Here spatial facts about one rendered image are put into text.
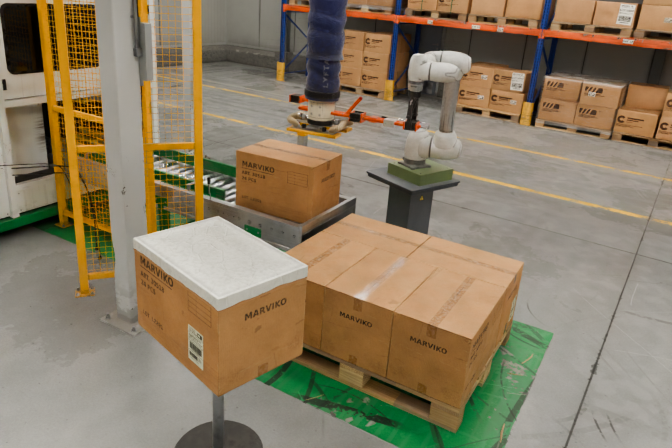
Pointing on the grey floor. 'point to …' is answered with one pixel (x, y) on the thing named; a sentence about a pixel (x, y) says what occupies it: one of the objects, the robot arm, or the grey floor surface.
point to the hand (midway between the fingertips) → (411, 124)
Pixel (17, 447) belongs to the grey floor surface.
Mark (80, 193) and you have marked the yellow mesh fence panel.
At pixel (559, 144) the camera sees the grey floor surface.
